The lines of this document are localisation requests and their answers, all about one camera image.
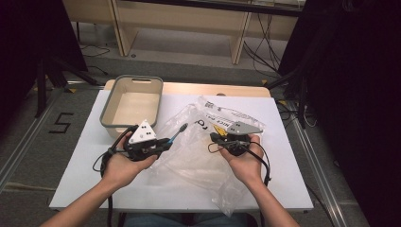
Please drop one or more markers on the light wooden table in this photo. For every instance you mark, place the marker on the light wooden table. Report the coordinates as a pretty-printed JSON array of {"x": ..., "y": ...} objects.
[{"x": 205, "y": 89}]

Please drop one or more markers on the black curtain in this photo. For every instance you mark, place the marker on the black curtain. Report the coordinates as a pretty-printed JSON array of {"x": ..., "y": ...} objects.
[
  {"x": 356, "y": 94},
  {"x": 31, "y": 38}
]

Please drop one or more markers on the beige basin with grey rim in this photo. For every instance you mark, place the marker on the beige basin with grey rim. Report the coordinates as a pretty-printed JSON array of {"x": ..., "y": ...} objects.
[{"x": 135, "y": 104}]

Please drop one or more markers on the person's right hand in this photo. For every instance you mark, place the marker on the person's right hand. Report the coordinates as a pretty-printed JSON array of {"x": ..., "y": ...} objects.
[{"x": 249, "y": 167}]

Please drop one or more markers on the metal floor rail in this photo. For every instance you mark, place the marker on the metal floor rail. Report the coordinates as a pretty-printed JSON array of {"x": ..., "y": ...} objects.
[
  {"x": 331, "y": 201},
  {"x": 28, "y": 135}
]

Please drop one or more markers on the white board table cover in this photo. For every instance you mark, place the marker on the white board table cover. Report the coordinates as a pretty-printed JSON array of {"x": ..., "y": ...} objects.
[{"x": 283, "y": 176}]

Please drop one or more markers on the clear printed plastic bag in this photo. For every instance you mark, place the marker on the clear printed plastic bag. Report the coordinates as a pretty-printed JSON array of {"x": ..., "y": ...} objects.
[{"x": 195, "y": 160}]

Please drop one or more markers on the light wooden desk frame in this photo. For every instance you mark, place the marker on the light wooden desk frame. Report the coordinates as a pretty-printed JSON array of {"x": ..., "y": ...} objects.
[{"x": 176, "y": 15}]

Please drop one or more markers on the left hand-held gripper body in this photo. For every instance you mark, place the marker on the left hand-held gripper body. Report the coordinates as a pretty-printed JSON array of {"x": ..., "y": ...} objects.
[{"x": 143, "y": 134}]

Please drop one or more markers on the person's left hand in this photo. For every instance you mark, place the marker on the person's left hand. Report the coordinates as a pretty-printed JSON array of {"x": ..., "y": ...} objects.
[{"x": 123, "y": 170}]

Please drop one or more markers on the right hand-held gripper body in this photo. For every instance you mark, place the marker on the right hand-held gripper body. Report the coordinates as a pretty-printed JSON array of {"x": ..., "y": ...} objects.
[{"x": 244, "y": 128}]

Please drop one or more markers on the black tripod stand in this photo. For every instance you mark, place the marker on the black tripod stand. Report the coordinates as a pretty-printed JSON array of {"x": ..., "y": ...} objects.
[
  {"x": 302, "y": 94},
  {"x": 41, "y": 91}
]

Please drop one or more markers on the blue toothbrush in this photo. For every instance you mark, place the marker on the blue toothbrush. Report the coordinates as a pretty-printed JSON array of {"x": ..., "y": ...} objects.
[{"x": 178, "y": 132}]

